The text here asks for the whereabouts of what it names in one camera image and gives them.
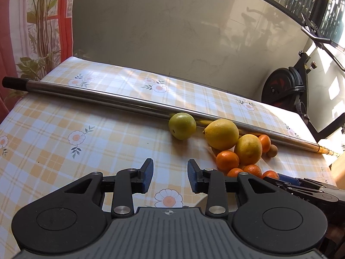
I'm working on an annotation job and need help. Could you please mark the small orange tangerine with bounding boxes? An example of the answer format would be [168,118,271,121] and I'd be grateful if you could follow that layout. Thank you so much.
[216,150,240,172]

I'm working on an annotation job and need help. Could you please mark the small brown kiwi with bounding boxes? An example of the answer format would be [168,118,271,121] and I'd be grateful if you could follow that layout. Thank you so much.
[266,144,278,158]

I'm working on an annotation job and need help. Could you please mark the large yellow lemon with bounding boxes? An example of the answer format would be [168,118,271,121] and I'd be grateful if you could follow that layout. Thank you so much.
[203,119,239,151]

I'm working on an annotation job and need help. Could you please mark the green lime fruit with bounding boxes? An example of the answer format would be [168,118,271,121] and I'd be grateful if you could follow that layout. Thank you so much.
[168,112,196,140]

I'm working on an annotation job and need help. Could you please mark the wooden furniture panel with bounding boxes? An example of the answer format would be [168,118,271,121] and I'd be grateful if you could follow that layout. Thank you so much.
[331,153,345,190]

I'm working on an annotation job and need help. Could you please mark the long metal rod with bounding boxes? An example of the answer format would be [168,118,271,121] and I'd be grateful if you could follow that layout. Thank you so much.
[2,77,340,157]

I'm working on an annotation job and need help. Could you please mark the checkered floral tablecloth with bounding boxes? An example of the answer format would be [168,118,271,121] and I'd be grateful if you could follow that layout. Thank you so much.
[0,55,337,258]

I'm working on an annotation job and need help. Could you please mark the black exercise bike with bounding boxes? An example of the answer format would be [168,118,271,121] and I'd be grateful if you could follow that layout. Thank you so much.
[261,14,344,141]

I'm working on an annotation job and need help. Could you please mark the red plant print curtain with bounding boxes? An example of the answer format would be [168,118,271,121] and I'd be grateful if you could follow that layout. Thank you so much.
[0,0,76,123]

